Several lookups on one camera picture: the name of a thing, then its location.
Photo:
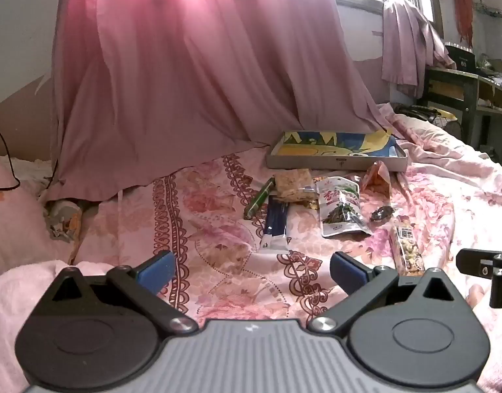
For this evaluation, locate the small pink curtain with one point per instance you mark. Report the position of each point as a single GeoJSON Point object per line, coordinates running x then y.
{"type": "Point", "coordinates": [406, 41]}

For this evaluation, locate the pink floral bedsheet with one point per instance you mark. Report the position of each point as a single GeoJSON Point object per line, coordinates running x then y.
{"type": "Point", "coordinates": [218, 262]}

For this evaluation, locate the red hanging decoration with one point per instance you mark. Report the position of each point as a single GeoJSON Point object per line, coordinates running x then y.
{"type": "Point", "coordinates": [462, 4]}

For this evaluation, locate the fluffy pink blanket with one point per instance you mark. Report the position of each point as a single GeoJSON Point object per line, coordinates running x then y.
{"type": "Point", "coordinates": [9, 294]}

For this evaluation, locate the small dark snack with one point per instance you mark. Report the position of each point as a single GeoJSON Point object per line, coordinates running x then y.
{"type": "Point", "coordinates": [381, 214]}

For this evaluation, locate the green stick snack packet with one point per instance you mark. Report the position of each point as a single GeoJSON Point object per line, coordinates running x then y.
{"type": "Point", "coordinates": [259, 198]}

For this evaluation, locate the dark blue snack packet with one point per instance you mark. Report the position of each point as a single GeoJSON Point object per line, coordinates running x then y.
{"type": "Point", "coordinates": [275, 221]}

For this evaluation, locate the white and green snack pouch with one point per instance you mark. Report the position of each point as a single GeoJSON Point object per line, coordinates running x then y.
{"type": "Point", "coordinates": [341, 208]}

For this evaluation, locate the dark wooden desk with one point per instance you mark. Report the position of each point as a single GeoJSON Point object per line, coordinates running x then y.
{"type": "Point", "coordinates": [468, 90]}

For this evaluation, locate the black box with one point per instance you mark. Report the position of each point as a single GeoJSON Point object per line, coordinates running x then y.
{"type": "Point", "coordinates": [460, 59]}

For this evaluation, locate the pink pillow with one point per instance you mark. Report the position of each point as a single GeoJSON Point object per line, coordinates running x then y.
{"type": "Point", "coordinates": [13, 221]}

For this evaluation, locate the clear beige cracker packet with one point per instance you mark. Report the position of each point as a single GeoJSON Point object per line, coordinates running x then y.
{"type": "Point", "coordinates": [294, 182]}

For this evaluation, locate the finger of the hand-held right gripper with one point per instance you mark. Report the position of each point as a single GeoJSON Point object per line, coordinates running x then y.
{"type": "Point", "coordinates": [476, 264]}

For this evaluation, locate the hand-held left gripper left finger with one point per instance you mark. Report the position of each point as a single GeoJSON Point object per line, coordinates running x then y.
{"type": "Point", "coordinates": [157, 272]}

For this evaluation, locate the colourful printed cardboard tray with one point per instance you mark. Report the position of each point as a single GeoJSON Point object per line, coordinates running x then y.
{"type": "Point", "coordinates": [316, 147]}

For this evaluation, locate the grey patterned cloth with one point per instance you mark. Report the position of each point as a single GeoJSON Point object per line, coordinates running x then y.
{"type": "Point", "coordinates": [62, 219]}

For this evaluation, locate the orange snack packet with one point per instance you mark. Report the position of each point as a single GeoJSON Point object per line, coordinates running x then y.
{"type": "Point", "coordinates": [376, 178]}

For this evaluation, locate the white lace cloth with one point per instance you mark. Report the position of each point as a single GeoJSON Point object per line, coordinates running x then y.
{"type": "Point", "coordinates": [30, 168]}

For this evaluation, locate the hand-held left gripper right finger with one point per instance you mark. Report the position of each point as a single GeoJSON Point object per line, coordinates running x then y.
{"type": "Point", "coordinates": [348, 271]}

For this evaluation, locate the long clear nut bar packet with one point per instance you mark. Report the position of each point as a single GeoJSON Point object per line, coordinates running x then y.
{"type": "Point", "coordinates": [406, 249]}

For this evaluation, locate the large pink curtain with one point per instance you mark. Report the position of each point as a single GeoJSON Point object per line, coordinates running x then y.
{"type": "Point", "coordinates": [193, 69]}

